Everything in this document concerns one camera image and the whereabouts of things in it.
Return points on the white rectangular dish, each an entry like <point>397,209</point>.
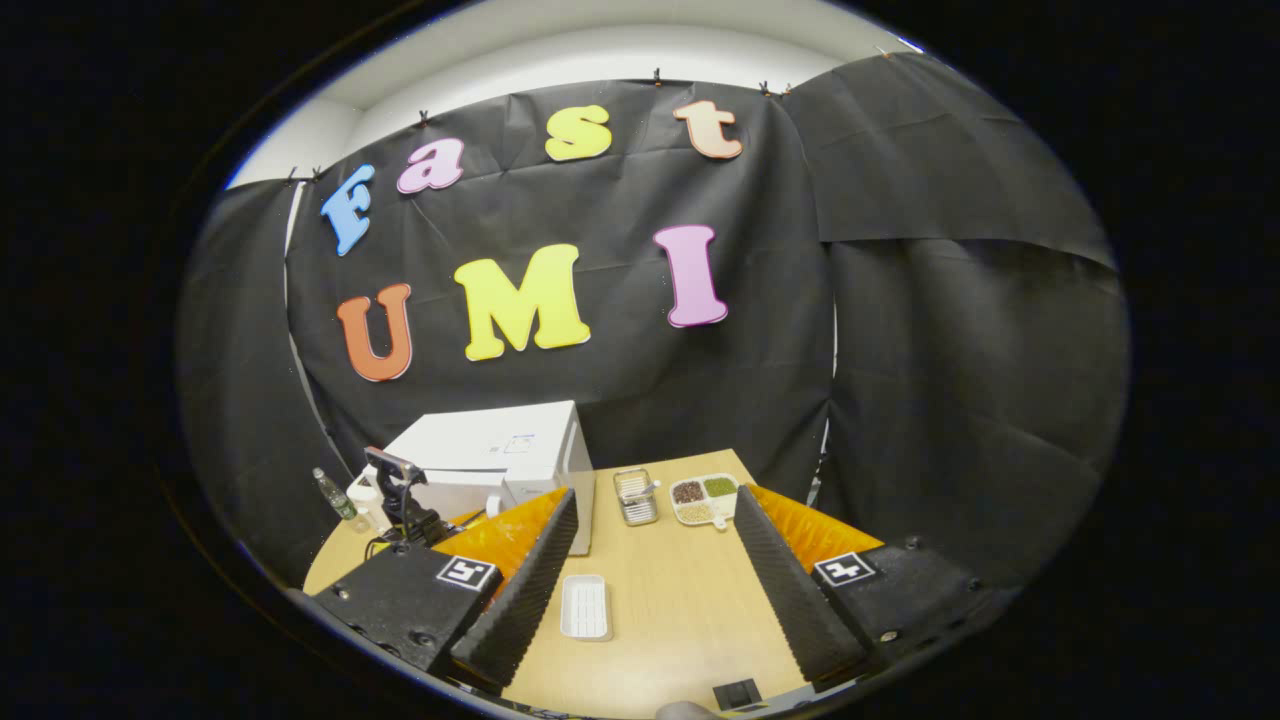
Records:
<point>585,607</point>

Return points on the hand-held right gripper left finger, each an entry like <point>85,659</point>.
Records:
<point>525,600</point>

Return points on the black backdrop cloth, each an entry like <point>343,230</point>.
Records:
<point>700,400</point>

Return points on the white toaster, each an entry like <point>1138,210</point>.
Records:
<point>360,497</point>

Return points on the white microwave oven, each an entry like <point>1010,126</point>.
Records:
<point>490,440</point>

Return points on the white divided dish of beans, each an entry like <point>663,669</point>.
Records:
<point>700,500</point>

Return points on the clear plastic water bottle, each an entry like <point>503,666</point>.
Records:
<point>335,497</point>

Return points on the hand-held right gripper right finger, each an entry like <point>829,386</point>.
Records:
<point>790,600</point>

